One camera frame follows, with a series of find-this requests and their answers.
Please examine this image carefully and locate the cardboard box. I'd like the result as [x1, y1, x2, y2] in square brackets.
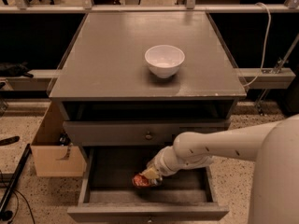
[31, 103, 86, 177]

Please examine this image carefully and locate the black bag on ledge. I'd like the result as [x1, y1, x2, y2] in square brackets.
[0, 62, 33, 78]

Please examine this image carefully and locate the white ceramic bowl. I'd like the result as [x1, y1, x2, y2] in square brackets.
[144, 45, 185, 78]

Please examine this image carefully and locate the grey wooden drawer cabinet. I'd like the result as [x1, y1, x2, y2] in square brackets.
[49, 10, 248, 161]

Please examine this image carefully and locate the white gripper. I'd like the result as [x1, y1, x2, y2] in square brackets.
[141, 146, 192, 179]

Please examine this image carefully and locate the black pole on floor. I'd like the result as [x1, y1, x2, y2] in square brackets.
[0, 144, 30, 220]

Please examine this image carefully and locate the metal railing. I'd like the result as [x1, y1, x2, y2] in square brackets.
[0, 0, 299, 13]

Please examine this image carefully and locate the closed grey top drawer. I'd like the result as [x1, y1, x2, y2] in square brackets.
[64, 119, 231, 147]

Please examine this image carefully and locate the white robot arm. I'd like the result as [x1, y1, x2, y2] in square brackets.
[141, 115, 299, 224]

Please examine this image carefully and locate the white cable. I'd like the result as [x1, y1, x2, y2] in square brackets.
[242, 2, 273, 89]

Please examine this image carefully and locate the metal diagonal brace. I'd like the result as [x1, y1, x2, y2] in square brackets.
[255, 33, 299, 114]

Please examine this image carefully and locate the open grey middle drawer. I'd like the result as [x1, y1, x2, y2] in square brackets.
[67, 146, 229, 224]

